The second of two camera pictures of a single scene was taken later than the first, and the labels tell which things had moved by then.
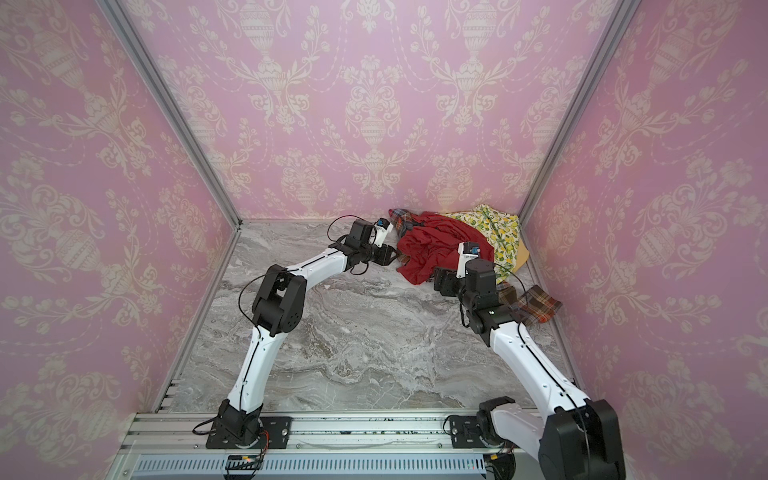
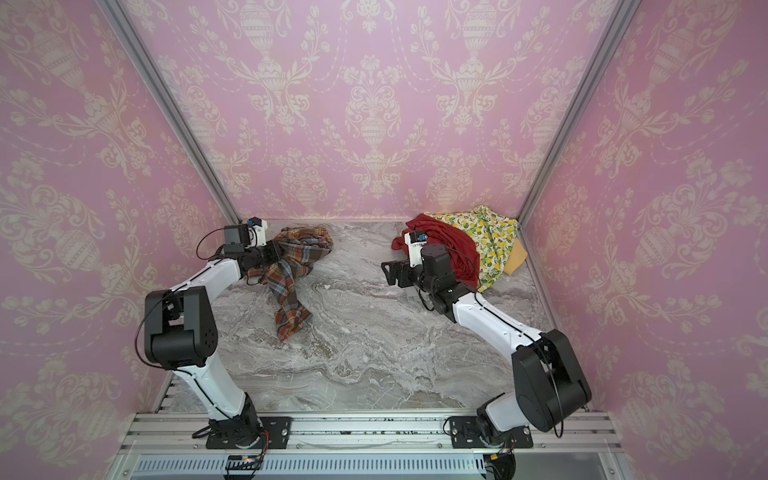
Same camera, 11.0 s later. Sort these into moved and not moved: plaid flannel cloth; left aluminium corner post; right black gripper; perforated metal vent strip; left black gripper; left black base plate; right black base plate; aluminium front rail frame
Moved: right black gripper; left black gripper; plaid flannel cloth
Not moved: perforated metal vent strip; right black base plate; left aluminium corner post; left black base plate; aluminium front rail frame
